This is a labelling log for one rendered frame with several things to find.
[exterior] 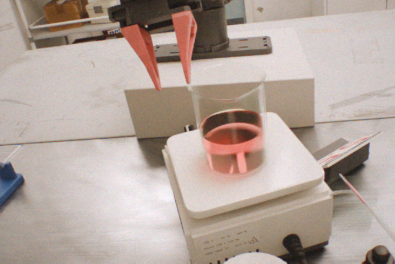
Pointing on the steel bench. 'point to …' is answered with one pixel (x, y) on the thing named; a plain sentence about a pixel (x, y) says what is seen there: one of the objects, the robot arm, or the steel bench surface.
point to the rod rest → (9, 181)
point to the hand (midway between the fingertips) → (172, 80)
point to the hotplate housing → (258, 225)
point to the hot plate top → (277, 139)
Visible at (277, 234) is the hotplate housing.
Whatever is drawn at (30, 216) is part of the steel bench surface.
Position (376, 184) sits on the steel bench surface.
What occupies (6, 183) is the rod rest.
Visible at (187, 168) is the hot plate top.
